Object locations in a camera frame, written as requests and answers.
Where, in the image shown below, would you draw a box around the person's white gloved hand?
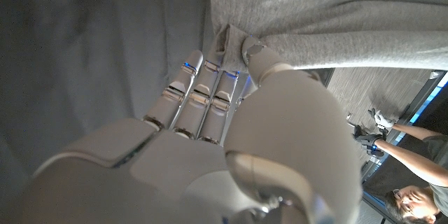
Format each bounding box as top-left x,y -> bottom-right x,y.
367,107 -> 396,130

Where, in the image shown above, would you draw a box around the grey shorts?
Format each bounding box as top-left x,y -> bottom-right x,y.
209,0 -> 448,74

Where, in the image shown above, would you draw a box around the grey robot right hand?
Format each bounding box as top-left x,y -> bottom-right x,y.
20,34 -> 363,224

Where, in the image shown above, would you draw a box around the person with glasses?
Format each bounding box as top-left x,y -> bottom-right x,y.
384,134 -> 448,224

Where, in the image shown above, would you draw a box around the black backdrop curtain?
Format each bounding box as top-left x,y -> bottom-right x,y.
0,0 -> 218,197

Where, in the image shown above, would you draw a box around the person's black gloved hand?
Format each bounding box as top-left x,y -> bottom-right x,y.
353,124 -> 386,158

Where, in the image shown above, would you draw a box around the person's bare forearm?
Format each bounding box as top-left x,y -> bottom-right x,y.
376,139 -> 448,187
391,122 -> 438,141

